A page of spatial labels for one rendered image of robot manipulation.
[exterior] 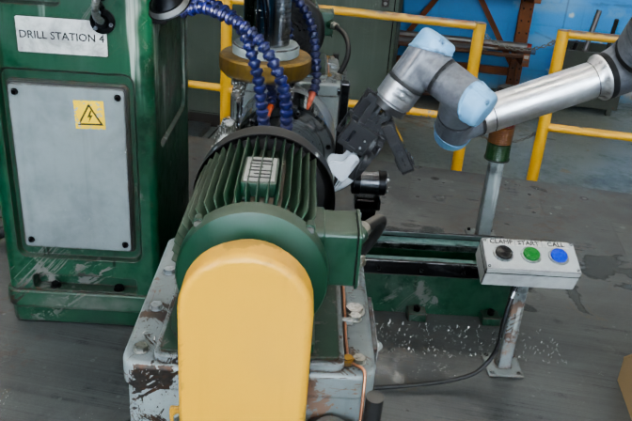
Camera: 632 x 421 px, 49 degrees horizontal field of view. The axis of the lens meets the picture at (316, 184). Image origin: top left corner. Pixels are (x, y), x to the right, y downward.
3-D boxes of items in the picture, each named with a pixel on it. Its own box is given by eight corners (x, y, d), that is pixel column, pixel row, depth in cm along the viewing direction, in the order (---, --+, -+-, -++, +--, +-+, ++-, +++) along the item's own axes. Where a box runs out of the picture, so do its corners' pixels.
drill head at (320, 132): (227, 213, 163) (228, 113, 153) (243, 149, 200) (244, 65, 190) (332, 220, 164) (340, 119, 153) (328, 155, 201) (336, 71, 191)
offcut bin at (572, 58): (607, 103, 601) (630, 8, 567) (618, 120, 559) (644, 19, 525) (545, 97, 608) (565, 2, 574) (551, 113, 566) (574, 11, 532)
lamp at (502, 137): (490, 145, 171) (494, 128, 169) (484, 136, 177) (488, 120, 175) (514, 147, 171) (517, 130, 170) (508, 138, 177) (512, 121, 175)
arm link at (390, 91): (418, 89, 135) (423, 101, 128) (403, 107, 137) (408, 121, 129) (387, 68, 133) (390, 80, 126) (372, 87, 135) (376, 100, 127)
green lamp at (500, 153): (487, 162, 173) (490, 145, 171) (481, 153, 179) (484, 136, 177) (511, 163, 173) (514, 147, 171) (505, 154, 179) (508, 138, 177)
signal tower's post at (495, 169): (469, 243, 182) (497, 90, 164) (464, 229, 189) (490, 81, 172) (499, 245, 182) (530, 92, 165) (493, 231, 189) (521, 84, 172)
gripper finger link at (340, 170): (315, 178, 139) (340, 142, 136) (339, 193, 140) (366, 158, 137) (315, 184, 136) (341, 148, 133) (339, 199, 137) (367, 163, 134)
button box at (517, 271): (480, 285, 124) (486, 267, 121) (474, 254, 129) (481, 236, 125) (573, 290, 125) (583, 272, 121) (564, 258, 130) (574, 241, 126)
